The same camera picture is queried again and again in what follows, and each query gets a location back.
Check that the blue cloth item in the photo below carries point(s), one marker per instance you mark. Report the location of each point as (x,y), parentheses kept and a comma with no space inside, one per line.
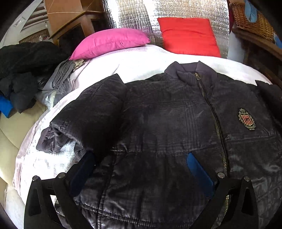
(5,106)

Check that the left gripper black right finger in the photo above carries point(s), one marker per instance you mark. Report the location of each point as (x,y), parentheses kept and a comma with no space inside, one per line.
(242,211)

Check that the brown wooden side table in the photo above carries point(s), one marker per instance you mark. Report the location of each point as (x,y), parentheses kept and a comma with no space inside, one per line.
(66,15)

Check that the cream mattress edge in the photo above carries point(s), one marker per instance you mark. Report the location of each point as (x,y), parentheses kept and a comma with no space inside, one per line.
(13,131)

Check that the dark navy padded jacket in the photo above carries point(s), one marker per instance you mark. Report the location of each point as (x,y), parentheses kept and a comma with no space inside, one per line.
(145,130)

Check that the pink pillow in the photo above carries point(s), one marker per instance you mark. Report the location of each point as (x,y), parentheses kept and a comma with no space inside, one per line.
(106,41)

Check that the pile of black clothes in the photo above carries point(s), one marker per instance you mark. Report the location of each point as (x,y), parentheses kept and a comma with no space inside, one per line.
(25,68)

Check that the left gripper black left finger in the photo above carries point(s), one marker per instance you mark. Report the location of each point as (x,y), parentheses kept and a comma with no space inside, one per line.
(39,209)

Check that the white pink embossed bedspread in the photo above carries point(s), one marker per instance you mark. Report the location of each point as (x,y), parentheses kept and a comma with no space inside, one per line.
(131,64)

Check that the wicker basket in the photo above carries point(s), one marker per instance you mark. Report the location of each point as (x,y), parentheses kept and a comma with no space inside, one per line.
(248,18)

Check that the grey folded garment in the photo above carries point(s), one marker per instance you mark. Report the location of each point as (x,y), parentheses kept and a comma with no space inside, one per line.
(61,83)

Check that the red pillow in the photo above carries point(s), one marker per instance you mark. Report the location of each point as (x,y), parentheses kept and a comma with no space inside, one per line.
(192,36)

